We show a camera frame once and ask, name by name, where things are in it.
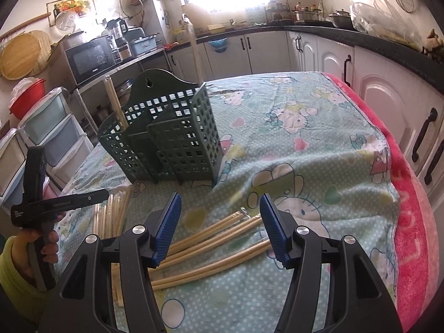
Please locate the pink towel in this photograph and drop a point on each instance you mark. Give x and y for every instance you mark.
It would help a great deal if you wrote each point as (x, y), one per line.
(412, 222)

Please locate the round bamboo tray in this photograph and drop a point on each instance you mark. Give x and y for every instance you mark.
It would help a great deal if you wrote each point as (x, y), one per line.
(19, 57)
(43, 48)

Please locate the person's left hand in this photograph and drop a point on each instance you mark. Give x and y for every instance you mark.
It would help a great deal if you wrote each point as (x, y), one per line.
(50, 242)

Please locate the bamboo chopstick pair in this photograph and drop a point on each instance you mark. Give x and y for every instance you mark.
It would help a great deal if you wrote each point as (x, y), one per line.
(116, 107)
(196, 55)

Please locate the blender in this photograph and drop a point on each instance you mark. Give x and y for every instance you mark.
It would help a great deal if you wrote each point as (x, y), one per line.
(119, 38)

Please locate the fruit wall picture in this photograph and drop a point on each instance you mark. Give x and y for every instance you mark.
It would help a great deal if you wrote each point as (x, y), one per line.
(71, 7)

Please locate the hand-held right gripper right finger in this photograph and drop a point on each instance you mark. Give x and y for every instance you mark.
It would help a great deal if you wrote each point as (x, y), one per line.
(274, 229)

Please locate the red plastic basin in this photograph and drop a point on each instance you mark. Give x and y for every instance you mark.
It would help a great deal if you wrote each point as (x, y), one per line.
(29, 99)

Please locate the green plastic utensil holder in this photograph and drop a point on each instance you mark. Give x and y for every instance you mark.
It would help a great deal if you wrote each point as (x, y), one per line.
(180, 138)

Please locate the ginger root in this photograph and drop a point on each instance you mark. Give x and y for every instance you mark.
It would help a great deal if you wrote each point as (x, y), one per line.
(433, 45)

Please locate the pile of chopsticks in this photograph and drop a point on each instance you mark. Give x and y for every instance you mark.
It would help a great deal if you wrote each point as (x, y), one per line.
(208, 239)

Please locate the white shelf rack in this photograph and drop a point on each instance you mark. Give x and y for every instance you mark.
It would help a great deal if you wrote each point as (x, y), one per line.
(145, 59)

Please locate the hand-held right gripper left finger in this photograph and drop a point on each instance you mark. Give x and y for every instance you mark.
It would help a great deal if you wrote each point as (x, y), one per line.
(170, 225)

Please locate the grey-blue plastic box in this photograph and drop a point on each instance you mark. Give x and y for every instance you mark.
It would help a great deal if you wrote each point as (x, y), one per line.
(144, 41)

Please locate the black microwave oven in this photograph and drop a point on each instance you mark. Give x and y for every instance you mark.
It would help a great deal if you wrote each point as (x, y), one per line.
(90, 60)

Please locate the clear plastic bag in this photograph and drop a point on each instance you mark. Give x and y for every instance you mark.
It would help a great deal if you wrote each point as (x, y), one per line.
(381, 17)

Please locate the steel cooking pot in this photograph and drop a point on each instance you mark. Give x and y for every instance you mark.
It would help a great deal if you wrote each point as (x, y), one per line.
(307, 15)

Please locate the stacked steel pots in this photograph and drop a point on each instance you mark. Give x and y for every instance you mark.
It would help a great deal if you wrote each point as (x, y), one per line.
(123, 92)

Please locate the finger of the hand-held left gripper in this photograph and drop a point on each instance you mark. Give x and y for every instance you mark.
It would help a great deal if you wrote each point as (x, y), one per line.
(76, 201)

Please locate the cartoon cat printed blanket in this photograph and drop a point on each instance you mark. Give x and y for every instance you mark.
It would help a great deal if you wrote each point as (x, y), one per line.
(277, 138)

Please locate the wooden rolling pin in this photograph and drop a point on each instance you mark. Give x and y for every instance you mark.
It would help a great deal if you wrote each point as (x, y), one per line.
(24, 26)

